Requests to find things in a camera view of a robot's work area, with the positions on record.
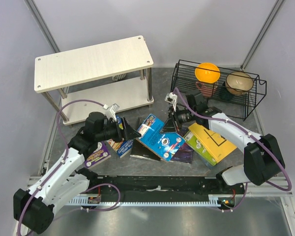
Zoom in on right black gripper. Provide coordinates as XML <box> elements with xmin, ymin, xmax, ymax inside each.
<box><xmin>160</xmin><ymin>106</ymin><xmax>196</xmax><ymax>134</ymax></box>

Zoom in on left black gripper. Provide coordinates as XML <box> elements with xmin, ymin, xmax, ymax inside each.
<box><xmin>96</xmin><ymin>117</ymin><xmax>141</xmax><ymax>143</ymax></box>

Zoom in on blue paperback book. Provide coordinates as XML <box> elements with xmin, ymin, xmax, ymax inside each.
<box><xmin>137</xmin><ymin>114</ymin><xmax>185</xmax><ymax>162</ymax></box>

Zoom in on green cartoon book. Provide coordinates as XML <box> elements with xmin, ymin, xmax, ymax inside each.
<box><xmin>183</xmin><ymin>131</ymin><xmax>217</xmax><ymax>168</ymax></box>

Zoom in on yellow hardcover book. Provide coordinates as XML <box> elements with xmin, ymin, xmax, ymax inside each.
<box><xmin>188</xmin><ymin>123</ymin><xmax>236</xmax><ymax>163</ymax></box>

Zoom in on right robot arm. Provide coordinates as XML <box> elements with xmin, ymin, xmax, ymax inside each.
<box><xmin>161</xmin><ymin>92</ymin><xmax>286</xmax><ymax>194</ymax></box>

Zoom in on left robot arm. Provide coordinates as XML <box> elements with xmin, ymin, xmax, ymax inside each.
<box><xmin>13</xmin><ymin>112</ymin><xmax>141</xmax><ymax>235</ymax></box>

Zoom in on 91-storey treehouse book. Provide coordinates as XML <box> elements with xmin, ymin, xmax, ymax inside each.
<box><xmin>107</xmin><ymin>139</ymin><xmax>133</xmax><ymax>158</ymax></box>

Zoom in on black moon and sixpence book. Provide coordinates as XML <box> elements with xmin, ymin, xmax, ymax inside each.
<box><xmin>130</xmin><ymin>139</ymin><xmax>160</xmax><ymax>161</ymax></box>

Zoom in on purple robinson crusoe book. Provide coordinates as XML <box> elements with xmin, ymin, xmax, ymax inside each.
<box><xmin>170</xmin><ymin>143</ymin><xmax>194</xmax><ymax>165</ymax></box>

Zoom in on purple paperback book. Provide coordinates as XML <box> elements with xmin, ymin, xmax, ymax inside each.
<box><xmin>84</xmin><ymin>142</ymin><xmax>111</xmax><ymax>169</ymax></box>

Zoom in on white coiled object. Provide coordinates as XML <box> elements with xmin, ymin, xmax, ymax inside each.
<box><xmin>112</xmin><ymin>73</ymin><xmax>127</xmax><ymax>82</ymax></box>

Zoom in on white two-tier shelf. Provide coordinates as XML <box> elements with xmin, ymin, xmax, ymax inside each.
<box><xmin>34</xmin><ymin>35</ymin><xmax>154</xmax><ymax>125</ymax></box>

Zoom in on orange bowl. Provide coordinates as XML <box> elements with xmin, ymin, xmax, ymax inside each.
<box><xmin>195</xmin><ymin>62</ymin><xmax>220</xmax><ymax>84</ymax></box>

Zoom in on dark green cup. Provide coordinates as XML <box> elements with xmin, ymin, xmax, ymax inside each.
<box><xmin>219</xmin><ymin>82</ymin><xmax>234</xmax><ymax>101</ymax></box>

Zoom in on beige brown bowl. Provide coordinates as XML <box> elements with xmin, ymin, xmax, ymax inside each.
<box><xmin>225</xmin><ymin>71</ymin><xmax>254</xmax><ymax>95</ymax></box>

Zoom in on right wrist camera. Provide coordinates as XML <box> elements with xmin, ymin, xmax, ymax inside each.
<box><xmin>165</xmin><ymin>92</ymin><xmax>177</xmax><ymax>111</ymax></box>

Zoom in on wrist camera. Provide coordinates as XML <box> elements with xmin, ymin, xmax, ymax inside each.
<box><xmin>103</xmin><ymin>103</ymin><xmax>119</xmax><ymax>121</ymax></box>
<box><xmin>165</xmin><ymin>92</ymin><xmax>177</xmax><ymax>111</ymax></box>

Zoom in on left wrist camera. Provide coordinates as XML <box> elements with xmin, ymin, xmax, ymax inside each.
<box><xmin>103</xmin><ymin>103</ymin><xmax>119</xmax><ymax>121</ymax></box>

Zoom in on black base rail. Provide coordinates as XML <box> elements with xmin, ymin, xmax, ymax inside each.
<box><xmin>69</xmin><ymin>175</ymin><xmax>246</xmax><ymax>203</ymax></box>

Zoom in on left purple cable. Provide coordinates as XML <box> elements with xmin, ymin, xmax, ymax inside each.
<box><xmin>17</xmin><ymin>98</ymin><xmax>121</xmax><ymax>236</ymax></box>

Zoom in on purple cable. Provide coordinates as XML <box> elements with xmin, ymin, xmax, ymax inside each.
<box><xmin>17</xmin><ymin>98</ymin><xmax>121</xmax><ymax>236</ymax></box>
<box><xmin>173</xmin><ymin>87</ymin><xmax>293</xmax><ymax>213</ymax></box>

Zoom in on slotted cable duct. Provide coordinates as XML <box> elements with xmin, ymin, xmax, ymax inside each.
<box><xmin>63</xmin><ymin>193</ymin><xmax>236</xmax><ymax>207</ymax></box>

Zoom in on black wire dish rack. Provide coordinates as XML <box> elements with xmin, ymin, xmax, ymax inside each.
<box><xmin>171</xmin><ymin>59</ymin><xmax>267</xmax><ymax>120</ymax></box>

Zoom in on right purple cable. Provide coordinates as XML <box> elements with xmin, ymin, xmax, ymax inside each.
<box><xmin>173</xmin><ymin>87</ymin><xmax>293</xmax><ymax>213</ymax></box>

